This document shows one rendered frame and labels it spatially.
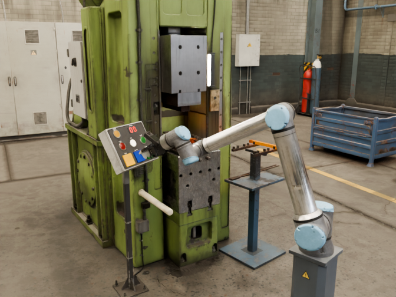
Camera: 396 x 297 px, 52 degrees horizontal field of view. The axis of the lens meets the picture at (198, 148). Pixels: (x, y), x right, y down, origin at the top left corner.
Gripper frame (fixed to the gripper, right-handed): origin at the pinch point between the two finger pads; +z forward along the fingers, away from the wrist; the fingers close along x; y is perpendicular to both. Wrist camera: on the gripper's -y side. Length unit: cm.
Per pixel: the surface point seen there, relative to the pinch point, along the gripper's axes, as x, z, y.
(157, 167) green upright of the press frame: 52, 38, 11
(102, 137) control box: -7.7, 16.2, -18.3
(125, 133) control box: 6.5, 11.2, -15.9
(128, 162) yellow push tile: -2.4, 10.3, 2.8
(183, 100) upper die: 59, -5, -25
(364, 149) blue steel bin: 430, -10, 102
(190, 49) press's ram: 64, -24, -55
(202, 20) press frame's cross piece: 88, -31, -75
